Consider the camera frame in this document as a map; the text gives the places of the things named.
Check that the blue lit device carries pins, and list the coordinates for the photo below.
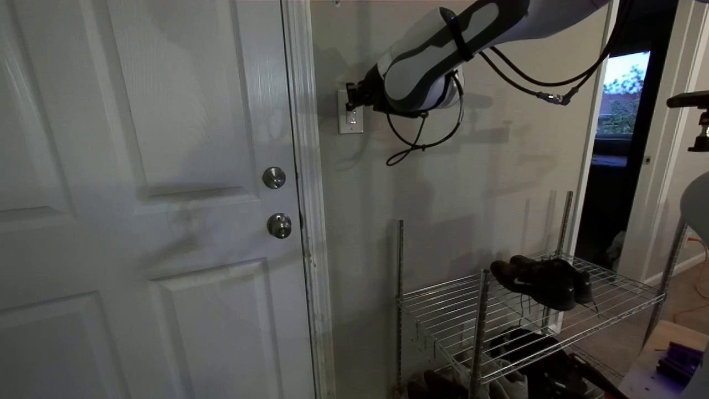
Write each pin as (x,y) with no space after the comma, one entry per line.
(682,364)

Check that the silver deadbolt lock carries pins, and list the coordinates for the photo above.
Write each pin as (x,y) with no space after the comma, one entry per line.
(273,178)

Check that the black sneaker with white logo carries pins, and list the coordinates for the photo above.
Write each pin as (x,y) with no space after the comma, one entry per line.
(535,285)

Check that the bright window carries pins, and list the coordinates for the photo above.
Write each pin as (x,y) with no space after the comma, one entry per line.
(623,90)

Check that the cardboard box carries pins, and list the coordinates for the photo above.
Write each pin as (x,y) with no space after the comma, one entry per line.
(650,362)

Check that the white panelled entry door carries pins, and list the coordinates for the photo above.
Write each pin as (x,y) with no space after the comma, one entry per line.
(134,207)

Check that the plain black sneaker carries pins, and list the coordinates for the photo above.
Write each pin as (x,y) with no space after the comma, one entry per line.
(583,278)

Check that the white entry door frame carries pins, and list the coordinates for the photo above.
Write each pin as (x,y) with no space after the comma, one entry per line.
(306,200)

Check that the white light switch plate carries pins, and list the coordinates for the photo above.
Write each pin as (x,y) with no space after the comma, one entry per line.
(350,125)

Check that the black camera on stand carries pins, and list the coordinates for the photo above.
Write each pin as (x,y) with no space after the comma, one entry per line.
(690,103)

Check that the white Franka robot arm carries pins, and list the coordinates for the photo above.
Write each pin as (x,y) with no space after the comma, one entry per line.
(422,74)

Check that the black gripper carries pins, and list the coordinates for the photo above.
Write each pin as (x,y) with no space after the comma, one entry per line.
(373,92)

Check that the white interior doorway trim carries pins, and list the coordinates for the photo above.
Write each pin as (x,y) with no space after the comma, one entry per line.
(664,146)

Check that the silver round door knob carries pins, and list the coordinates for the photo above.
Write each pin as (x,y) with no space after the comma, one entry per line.
(277,225)

